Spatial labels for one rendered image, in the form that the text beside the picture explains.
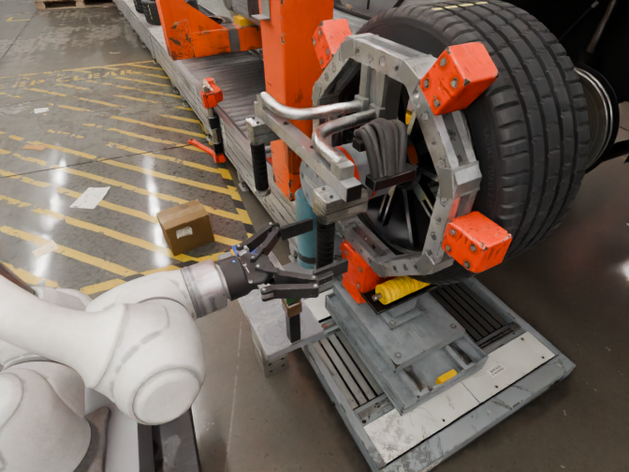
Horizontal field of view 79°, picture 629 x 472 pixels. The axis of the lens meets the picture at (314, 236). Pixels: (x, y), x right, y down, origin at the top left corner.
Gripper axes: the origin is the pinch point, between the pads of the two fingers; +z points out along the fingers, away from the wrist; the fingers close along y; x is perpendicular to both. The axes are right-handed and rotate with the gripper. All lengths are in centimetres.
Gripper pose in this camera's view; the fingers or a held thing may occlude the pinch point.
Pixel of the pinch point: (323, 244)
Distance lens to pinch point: 73.5
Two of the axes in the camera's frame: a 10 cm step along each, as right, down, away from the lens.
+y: 4.7, 5.7, -6.7
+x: 0.0, -7.6, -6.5
